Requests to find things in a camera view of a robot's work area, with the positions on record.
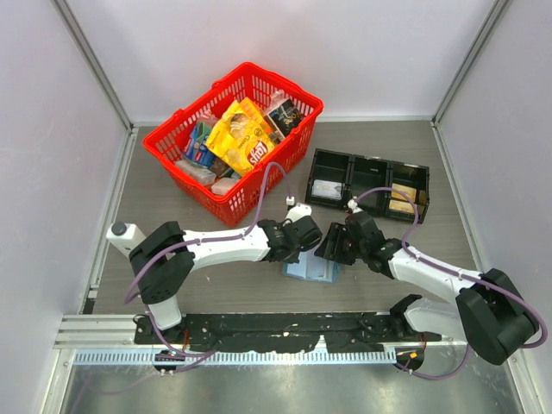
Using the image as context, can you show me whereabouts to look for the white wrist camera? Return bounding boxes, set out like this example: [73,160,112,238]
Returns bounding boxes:
[347,198,363,214]
[285,196,312,223]

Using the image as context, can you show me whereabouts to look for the blue green packet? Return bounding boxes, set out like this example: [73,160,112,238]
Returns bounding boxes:
[184,122,215,168]

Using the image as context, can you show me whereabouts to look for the orange credit card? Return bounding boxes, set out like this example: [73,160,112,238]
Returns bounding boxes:
[392,183,417,202]

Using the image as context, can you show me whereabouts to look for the clear wrapped packet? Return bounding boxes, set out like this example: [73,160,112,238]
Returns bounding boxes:
[175,159,216,186]

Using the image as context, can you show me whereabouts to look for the black three-compartment tray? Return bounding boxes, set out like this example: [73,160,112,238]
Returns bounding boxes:
[305,148,430,223]

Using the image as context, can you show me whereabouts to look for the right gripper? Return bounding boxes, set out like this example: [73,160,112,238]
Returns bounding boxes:
[314,222,367,266]

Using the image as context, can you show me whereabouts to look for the yellow Lays chips bag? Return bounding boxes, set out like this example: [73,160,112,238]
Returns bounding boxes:
[206,97,276,177]

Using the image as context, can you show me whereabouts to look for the red plastic shopping basket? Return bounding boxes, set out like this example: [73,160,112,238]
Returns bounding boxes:
[142,62,323,228]

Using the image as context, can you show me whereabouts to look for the blue card holder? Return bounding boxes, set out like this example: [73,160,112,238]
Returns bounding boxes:
[283,250,341,284]

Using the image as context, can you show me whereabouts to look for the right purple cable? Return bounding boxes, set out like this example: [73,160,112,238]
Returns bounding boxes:
[351,186,549,380]

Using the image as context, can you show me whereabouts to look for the gold card in tray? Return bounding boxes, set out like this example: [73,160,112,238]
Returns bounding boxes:
[388,198,417,214]

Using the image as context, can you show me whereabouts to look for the white card in tray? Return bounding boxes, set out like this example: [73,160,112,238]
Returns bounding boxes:
[311,179,343,200]

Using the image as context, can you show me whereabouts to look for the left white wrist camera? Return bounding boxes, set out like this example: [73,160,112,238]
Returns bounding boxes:
[285,196,312,223]

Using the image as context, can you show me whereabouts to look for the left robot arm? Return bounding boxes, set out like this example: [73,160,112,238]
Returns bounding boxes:
[107,211,322,343]

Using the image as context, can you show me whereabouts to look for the black snack box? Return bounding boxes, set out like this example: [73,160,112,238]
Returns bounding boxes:
[264,98,304,138]

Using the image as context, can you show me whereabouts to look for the pink wrapped packet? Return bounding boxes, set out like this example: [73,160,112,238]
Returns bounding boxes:
[210,177,239,196]

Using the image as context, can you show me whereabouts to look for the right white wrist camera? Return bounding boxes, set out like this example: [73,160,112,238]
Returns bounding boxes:
[347,198,363,214]

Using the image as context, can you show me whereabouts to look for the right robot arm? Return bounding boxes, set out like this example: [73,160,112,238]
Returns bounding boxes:
[315,211,542,365]

